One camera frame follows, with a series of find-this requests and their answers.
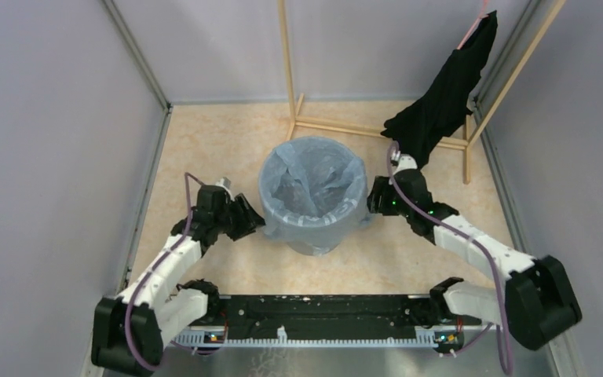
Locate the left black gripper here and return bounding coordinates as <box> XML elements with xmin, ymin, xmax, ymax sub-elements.
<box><xmin>214</xmin><ymin>192</ymin><xmax>267</xmax><ymax>241</ymax></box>

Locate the light blue trash bag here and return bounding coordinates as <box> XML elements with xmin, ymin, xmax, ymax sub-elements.
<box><xmin>258</xmin><ymin>136</ymin><xmax>375</xmax><ymax>256</ymax></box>

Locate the grey plastic trash bin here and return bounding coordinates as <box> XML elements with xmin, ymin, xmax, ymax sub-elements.
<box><xmin>258</xmin><ymin>136</ymin><xmax>369</xmax><ymax>257</ymax></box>

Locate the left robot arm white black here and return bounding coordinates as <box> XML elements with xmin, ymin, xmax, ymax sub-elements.
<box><xmin>90</xmin><ymin>180</ymin><xmax>265</xmax><ymax>376</ymax></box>

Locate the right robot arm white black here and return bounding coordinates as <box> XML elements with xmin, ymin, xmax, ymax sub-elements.
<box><xmin>367</xmin><ymin>169</ymin><xmax>583</xmax><ymax>350</ymax></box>

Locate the black hanging garment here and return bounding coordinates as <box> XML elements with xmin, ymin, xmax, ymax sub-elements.
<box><xmin>381</xmin><ymin>10</ymin><xmax>499</xmax><ymax>168</ymax></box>

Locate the wooden clothes rack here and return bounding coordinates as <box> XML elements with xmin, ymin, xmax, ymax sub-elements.
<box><xmin>277</xmin><ymin>0</ymin><xmax>565</xmax><ymax>185</ymax></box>

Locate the pink clothes hanger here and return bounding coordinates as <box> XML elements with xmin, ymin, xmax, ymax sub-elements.
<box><xmin>456</xmin><ymin>0</ymin><xmax>490</xmax><ymax>50</ymax></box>

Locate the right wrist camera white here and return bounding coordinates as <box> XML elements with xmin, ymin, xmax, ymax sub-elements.
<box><xmin>389</xmin><ymin>150</ymin><xmax>418</xmax><ymax>177</ymax></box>

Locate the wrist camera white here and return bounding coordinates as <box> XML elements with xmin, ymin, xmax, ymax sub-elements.
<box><xmin>214</xmin><ymin>177</ymin><xmax>234</xmax><ymax>199</ymax></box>
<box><xmin>389</xmin><ymin>150</ymin><xmax>418</xmax><ymax>177</ymax></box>

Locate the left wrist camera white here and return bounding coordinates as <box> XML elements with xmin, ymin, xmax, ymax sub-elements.
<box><xmin>214</xmin><ymin>177</ymin><xmax>234</xmax><ymax>199</ymax></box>

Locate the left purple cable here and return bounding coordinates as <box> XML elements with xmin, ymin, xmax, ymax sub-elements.
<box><xmin>124</xmin><ymin>172</ymin><xmax>206</xmax><ymax>374</ymax></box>

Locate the purple cable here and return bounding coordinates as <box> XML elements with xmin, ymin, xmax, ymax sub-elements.
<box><xmin>386</xmin><ymin>141</ymin><xmax>515</xmax><ymax>377</ymax></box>
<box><xmin>124</xmin><ymin>172</ymin><xmax>206</xmax><ymax>374</ymax></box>

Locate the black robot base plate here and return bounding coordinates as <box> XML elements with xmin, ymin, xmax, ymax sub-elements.
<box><xmin>189</xmin><ymin>295</ymin><xmax>481</xmax><ymax>341</ymax></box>

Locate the white slotted cable duct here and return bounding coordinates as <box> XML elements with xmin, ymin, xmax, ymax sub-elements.
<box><xmin>170</xmin><ymin>327</ymin><xmax>458</xmax><ymax>349</ymax></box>

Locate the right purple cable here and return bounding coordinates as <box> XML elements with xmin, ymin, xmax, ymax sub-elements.
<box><xmin>386</xmin><ymin>141</ymin><xmax>515</xmax><ymax>377</ymax></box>

